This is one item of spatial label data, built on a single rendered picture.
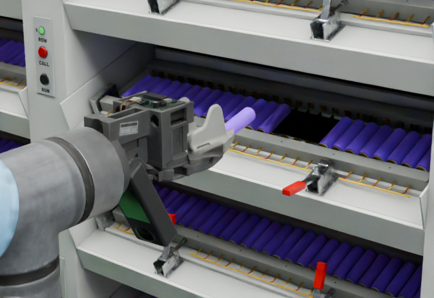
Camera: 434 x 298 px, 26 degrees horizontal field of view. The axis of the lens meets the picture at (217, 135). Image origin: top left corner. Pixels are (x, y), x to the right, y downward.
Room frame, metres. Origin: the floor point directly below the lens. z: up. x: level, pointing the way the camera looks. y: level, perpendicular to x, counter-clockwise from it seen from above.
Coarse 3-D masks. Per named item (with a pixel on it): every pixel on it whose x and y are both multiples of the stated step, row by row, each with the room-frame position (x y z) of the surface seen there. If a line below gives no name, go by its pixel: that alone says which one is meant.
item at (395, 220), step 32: (128, 64) 1.49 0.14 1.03; (192, 64) 1.46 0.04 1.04; (224, 64) 1.41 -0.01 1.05; (96, 96) 1.42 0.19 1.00; (384, 96) 1.24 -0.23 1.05; (416, 96) 1.21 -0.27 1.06; (224, 160) 1.23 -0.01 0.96; (256, 160) 1.21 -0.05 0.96; (224, 192) 1.21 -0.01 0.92; (256, 192) 1.17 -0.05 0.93; (352, 192) 1.11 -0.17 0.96; (384, 192) 1.09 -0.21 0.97; (320, 224) 1.12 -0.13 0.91; (352, 224) 1.08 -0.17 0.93; (384, 224) 1.05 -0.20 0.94; (416, 224) 1.02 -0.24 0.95
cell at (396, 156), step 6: (414, 132) 1.17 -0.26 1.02; (408, 138) 1.16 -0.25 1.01; (414, 138) 1.16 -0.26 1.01; (420, 138) 1.17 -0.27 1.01; (402, 144) 1.15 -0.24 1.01; (408, 144) 1.15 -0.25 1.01; (414, 144) 1.15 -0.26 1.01; (396, 150) 1.14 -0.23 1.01; (402, 150) 1.14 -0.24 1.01; (408, 150) 1.14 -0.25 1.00; (390, 156) 1.13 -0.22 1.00; (396, 156) 1.13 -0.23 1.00; (402, 156) 1.13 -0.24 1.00; (396, 162) 1.12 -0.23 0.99
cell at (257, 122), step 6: (270, 102) 1.31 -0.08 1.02; (264, 108) 1.30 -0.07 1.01; (270, 108) 1.30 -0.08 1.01; (276, 108) 1.30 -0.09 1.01; (258, 114) 1.28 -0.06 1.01; (264, 114) 1.28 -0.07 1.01; (270, 114) 1.29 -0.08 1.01; (258, 120) 1.27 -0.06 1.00; (264, 120) 1.28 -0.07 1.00; (246, 126) 1.27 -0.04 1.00; (252, 126) 1.26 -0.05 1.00; (258, 126) 1.27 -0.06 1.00
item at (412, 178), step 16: (112, 96) 1.41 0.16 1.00; (112, 112) 1.40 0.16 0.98; (240, 144) 1.24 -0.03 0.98; (256, 144) 1.22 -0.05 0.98; (272, 144) 1.20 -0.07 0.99; (288, 144) 1.19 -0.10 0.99; (304, 144) 1.19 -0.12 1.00; (272, 160) 1.19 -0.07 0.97; (304, 160) 1.18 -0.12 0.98; (336, 160) 1.14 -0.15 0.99; (352, 160) 1.13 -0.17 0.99; (368, 160) 1.12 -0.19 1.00; (368, 176) 1.12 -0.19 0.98; (384, 176) 1.10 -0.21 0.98; (400, 176) 1.08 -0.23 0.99; (416, 176) 1.07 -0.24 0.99
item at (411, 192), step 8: (104, 112) 1.41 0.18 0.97; (232, 144) 1.25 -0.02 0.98; (248, 152) 1.23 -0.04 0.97; (264, 152) 1.22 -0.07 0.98; (288, 160) 1.19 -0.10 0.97; (312, 168) 1.16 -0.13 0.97; (344, 176) 1.13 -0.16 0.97; (352, 176) 1.13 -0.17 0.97; (360, 176) 1.12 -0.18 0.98; (384, 184) 1.10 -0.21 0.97; (400, 192) 1.08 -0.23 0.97; (408, 192) 1.08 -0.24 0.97; (416, 192) 1.07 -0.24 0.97
